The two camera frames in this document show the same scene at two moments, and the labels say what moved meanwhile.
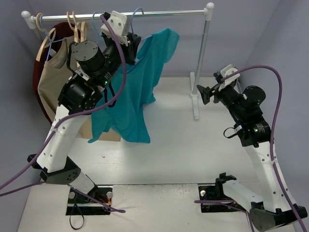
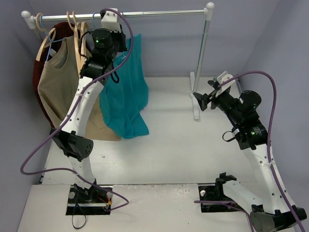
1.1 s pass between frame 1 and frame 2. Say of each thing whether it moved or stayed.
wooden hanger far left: stayed
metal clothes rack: stayed
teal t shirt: moved
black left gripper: moved
